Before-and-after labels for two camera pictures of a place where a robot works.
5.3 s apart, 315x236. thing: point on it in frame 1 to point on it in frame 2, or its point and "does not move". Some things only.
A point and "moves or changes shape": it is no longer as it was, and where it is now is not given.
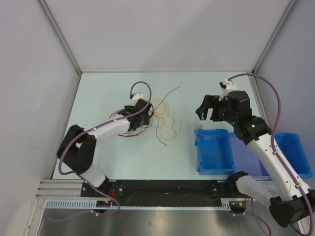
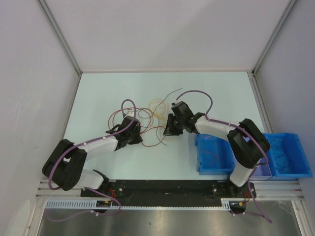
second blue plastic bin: x=291 y=146 does not move
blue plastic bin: x=214 y=155 does not move
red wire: x=126 y=135 moves or changes shape
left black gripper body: x=145 y=121 to x=134 y=137
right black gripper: x=210 y=102 to x=169 y=129
